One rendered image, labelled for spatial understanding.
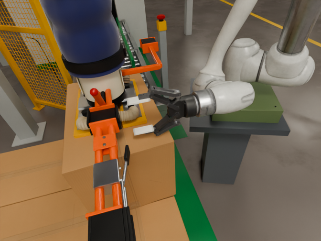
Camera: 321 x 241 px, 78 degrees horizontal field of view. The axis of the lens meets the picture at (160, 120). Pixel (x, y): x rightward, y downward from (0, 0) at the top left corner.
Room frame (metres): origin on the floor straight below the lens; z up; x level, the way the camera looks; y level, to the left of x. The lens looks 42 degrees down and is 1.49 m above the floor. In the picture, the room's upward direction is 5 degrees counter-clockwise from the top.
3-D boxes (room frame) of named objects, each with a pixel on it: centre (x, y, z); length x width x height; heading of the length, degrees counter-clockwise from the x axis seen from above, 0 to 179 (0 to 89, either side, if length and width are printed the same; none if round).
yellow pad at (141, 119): (0.75, 0.13, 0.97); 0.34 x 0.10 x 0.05; 11
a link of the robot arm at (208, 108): (0.53, -0.14, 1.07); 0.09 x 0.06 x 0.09; 11
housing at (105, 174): (0.28, 0.14, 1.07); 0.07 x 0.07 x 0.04; 11
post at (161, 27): (1.76, -0.08, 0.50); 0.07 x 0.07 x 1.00; 12
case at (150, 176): (0.73, 0.22, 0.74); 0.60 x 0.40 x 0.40; 14
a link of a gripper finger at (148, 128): (0.49, 0.06, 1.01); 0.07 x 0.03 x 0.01; 101
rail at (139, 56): (2.30, 0.21, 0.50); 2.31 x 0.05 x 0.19; 12
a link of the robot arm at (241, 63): (0.95, -0.45, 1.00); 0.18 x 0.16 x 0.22; 59
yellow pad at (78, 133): (0.72, 0.32, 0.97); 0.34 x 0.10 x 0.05; 11
